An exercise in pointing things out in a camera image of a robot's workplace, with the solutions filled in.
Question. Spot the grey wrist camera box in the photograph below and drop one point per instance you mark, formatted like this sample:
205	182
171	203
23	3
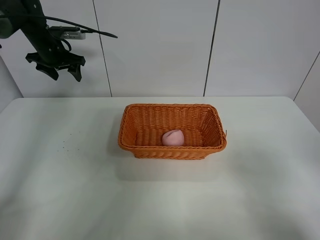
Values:
73	35

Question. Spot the orange woven wicker basket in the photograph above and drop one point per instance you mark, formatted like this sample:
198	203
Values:
144	124

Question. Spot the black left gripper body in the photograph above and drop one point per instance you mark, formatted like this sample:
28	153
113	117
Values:
47	42

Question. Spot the pink peach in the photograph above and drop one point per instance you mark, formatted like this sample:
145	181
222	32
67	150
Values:
173	138

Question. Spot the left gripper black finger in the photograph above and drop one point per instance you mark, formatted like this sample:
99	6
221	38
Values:
49	71
75	71

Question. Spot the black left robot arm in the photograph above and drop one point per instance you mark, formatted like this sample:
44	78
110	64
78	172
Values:
16	14

